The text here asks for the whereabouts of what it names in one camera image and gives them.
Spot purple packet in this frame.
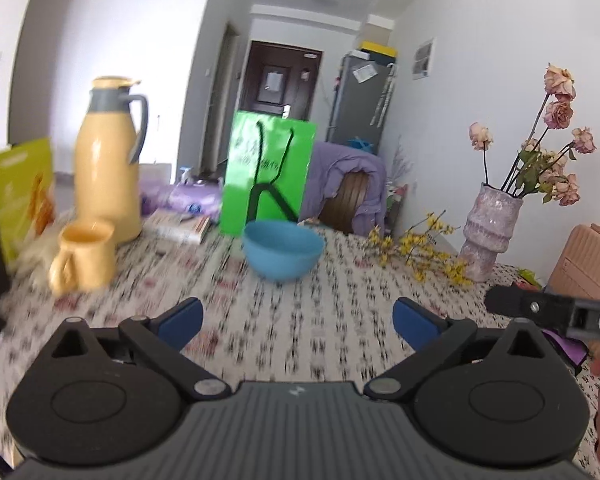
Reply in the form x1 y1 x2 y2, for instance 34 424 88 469
140 182 226 216

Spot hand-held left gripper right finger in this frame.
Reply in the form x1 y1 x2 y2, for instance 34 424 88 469
363 296 561 402

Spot wooden chair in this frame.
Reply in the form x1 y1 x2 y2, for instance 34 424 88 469
319 171 376 235

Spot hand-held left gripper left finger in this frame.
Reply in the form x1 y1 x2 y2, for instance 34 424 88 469
45 296 232 402

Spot white wall vent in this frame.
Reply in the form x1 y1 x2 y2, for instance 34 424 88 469
411 37 436 81

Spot green paper bag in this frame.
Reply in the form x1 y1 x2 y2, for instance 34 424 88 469
220 110 317 237

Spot yellow thermos jug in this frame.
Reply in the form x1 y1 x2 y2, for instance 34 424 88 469
74 76 150 246

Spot white box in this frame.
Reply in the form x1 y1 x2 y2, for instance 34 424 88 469
365 16 395 43

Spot yellow mug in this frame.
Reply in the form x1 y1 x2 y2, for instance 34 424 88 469
48 220 117 297

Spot dark brown door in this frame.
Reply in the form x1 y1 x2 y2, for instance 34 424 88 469
240 41 323 123

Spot white book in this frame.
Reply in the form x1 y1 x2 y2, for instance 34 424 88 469
142 210 212 246

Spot pink ribbed vase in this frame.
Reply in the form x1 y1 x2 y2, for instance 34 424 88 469
459 182 524 283

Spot purple cloth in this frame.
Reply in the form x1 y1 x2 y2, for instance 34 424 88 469
300 141 388 236

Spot yellow-green snack bag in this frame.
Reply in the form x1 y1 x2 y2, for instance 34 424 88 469
0 137 56 266

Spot yellow flower branch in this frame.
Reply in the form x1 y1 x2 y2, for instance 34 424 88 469
362 211 473 287

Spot grey fridge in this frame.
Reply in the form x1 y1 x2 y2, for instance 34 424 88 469
326 52 397 156

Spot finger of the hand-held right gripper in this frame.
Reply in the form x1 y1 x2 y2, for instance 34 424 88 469
484 284 573 332

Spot blue bowl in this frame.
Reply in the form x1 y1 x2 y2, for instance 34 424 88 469
242 220 326 282

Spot yellow box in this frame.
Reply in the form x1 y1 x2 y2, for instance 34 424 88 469
357 40 397 57

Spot dried pink roses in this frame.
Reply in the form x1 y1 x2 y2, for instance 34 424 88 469
469 63 597 206

